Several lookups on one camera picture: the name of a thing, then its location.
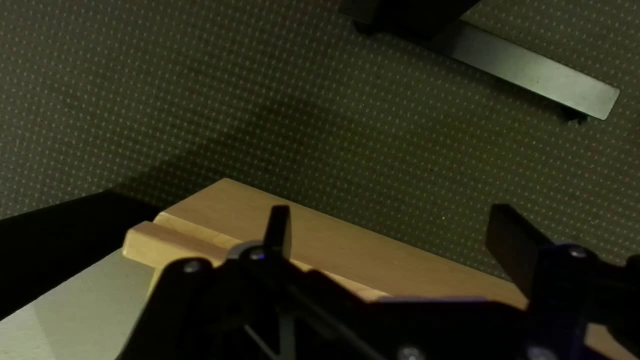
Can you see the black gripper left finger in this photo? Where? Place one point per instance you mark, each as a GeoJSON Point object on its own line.
{"type": "Point", "coordinates": [278, 232]}

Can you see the metal stand base leg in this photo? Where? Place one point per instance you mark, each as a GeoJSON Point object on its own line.
{"type": "Point", "coordinates": [439, 27]}

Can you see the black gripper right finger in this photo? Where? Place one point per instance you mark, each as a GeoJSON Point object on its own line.
{"type": "Point", "coordinates": [517, 245]}

